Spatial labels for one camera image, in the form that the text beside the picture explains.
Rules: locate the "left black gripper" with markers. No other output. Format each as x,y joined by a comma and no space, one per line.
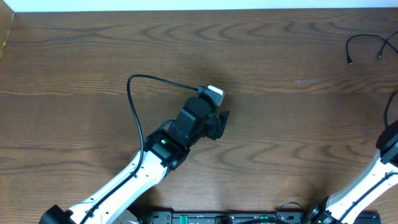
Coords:
219,127

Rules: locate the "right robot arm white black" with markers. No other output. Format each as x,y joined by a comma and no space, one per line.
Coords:
375,179

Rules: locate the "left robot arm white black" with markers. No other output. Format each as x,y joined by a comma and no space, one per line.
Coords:
163,151

